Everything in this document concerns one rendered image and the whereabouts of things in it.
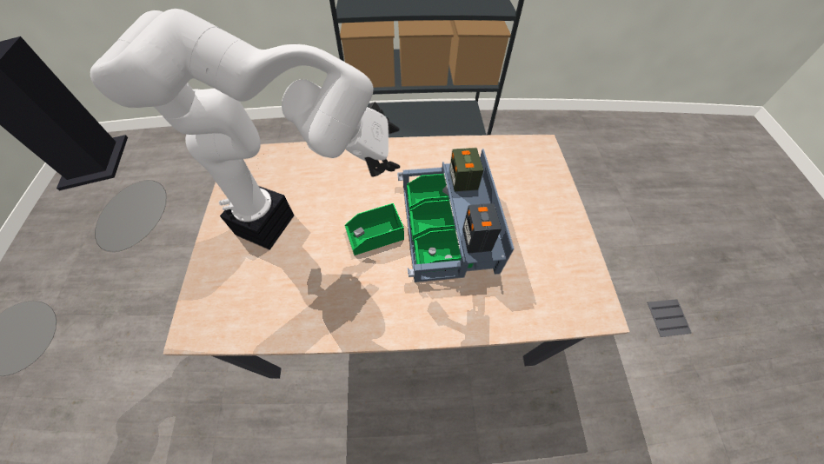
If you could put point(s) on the green bin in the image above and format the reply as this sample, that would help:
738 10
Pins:
431 216
382 226
426 188
444 241

